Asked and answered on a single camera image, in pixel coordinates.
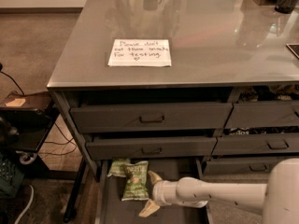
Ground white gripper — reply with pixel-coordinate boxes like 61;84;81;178
138;171;178;217

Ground green jalapeno chip bag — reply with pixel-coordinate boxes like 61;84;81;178
121;161;149;202

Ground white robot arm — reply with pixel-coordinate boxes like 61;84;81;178
139;158;299;224

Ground bottom left open drawer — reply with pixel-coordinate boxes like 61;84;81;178
95;158;209;224

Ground middle left grey drawer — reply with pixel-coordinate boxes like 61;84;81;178
86;136;216;160

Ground grey drawer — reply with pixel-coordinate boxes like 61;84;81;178
212;133;299;156
225;101;299;129
204;156;292;175
70;103;233;133
86;136;216;160

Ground top left grey drawer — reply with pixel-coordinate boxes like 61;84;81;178
70;103;233;133

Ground middle right grey drawer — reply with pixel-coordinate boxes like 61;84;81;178
212;133;299;156

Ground bottom right grey drawer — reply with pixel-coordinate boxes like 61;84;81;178
204;156;292;175

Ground grey cabinet with counter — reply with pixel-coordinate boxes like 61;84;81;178
48;0;299;174

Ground top right grey drawer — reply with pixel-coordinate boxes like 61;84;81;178
225;101;299;129

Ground dark tablet on counter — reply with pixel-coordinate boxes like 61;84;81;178
286;44;299;60

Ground snack bags in right drawers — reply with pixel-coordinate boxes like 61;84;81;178
225;85;299;134

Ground white handwritten paper note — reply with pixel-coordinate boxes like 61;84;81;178
107;39;172;67

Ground black side cart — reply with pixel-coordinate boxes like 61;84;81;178
0;91;59;173

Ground white floor cable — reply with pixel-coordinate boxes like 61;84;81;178
13;184;35;224

